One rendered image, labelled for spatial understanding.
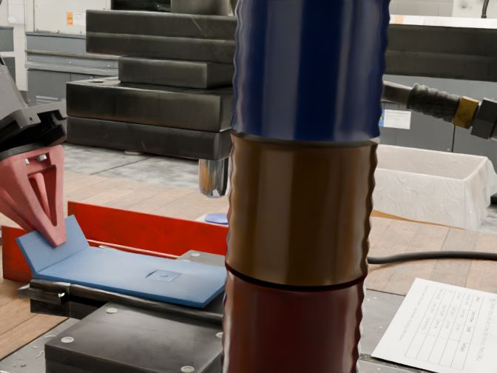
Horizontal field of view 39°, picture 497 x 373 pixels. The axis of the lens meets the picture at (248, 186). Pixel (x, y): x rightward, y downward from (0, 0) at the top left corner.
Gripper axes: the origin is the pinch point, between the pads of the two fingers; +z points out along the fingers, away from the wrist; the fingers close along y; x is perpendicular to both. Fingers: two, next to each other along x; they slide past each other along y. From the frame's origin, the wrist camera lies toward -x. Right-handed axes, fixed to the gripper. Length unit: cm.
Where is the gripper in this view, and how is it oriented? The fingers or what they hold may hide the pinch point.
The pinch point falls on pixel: (52, 237)
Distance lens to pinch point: 57.4
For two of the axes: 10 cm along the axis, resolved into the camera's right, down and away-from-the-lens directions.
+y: 8.2, -4.0, -4.1
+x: 3.6, -2.2, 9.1
